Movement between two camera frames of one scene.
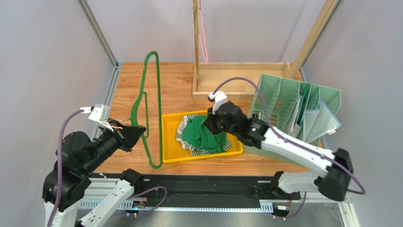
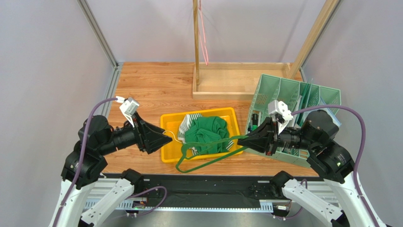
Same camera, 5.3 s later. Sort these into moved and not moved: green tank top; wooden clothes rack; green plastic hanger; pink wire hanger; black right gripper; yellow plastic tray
Moved: green plastic hanger; black right gripper
Not moved: wooden clothes rack; pink wire hanger; green tank top; yellow plastic tray
